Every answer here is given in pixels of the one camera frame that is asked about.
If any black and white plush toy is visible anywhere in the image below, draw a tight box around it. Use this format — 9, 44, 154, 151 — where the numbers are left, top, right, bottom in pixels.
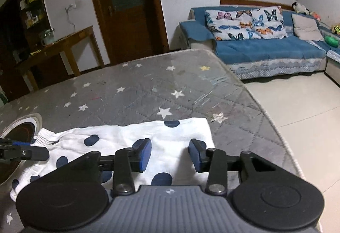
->
291, 2, 310, 16

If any blue sofa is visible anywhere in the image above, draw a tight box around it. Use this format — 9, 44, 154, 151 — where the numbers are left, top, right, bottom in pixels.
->
179, 6, 340, 85

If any butterfly print pillow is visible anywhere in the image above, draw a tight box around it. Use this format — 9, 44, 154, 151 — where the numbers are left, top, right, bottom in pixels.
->
205, 6, 289, 41

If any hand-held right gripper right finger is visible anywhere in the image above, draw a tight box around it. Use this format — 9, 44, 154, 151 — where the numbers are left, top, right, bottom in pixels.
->
188, 138, 277, 195

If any glass jar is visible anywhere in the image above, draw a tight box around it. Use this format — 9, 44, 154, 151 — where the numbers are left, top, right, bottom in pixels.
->
39, 28, 55, 46

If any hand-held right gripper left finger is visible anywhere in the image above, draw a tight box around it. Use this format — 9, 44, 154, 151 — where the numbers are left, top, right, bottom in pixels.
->
66, 138, 152, 195

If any grey star-print table cover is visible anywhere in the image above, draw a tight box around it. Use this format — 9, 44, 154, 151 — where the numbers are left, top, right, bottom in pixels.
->
0, 48, 323, 233

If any hanging cable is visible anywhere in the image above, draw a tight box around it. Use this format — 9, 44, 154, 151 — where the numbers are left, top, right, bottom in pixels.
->
66, 9, 76, 31

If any green round toy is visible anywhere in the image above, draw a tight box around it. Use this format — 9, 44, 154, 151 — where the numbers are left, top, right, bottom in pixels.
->
325, 35, 339, 48

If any wooden side table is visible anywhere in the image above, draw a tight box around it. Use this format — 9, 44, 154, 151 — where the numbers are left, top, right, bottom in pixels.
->
15, 26, 105, 91

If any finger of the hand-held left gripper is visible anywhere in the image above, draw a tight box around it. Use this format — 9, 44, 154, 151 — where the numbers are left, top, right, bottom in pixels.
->
0, 138, 34, 148
0, 146, 50, 163

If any brown wooden door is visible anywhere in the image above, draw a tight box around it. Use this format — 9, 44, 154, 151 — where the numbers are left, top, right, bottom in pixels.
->
84, 0, 170, 67

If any white polka dot garment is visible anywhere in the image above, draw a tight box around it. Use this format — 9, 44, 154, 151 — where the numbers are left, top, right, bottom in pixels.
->
10, 117, 216, 202

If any beige pillow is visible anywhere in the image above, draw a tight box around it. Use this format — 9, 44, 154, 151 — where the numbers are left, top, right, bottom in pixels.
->
291, 13, 325, 42

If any dark wooden shelf cabinet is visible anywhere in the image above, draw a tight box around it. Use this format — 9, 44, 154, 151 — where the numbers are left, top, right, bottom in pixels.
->
0, 0, 51, 102

